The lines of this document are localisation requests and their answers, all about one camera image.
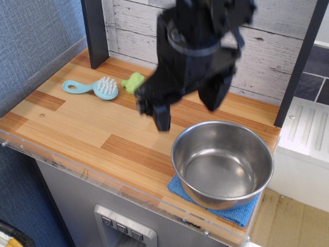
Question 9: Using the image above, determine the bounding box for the stainless steel bowl pan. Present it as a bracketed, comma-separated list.
[171, 120, 274, 210]

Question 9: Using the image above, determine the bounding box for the dark shelf post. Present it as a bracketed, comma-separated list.
[274, 0, 328, 128]
[81, 0, 109, 69]

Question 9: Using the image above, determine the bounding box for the dark left shelf post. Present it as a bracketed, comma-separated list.
[81, 0, 109, 69]

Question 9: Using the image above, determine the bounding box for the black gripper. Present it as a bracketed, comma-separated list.
[135, 10, 242, 132]

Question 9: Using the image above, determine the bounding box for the dark right shelf post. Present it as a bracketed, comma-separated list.
[274, 0, 328, 128]

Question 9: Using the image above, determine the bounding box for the blue folded cloth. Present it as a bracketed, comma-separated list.
[167, 175, 259, 227]

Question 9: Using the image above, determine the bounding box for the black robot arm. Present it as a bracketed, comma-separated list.
[135, 1, 256, 131]

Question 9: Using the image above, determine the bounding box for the clear acrylic edge guard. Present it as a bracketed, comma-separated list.
[1, 130, 251, 246]

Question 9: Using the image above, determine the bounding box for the green toy broccoli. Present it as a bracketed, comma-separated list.
[121, 72, 145, 94]

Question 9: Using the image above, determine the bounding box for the grey toy fridge cabinet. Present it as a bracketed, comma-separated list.
[37, 161, 246, 246]

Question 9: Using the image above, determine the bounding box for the teal scrub brush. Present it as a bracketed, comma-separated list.
[62, 77, 119, 100]

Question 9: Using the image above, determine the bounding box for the white toy sink drainboard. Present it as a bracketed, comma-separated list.
[268, 97, 328, 211]

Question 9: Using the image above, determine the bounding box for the silver dispenser button panel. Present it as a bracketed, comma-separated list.
[94, 204, 158, 246]

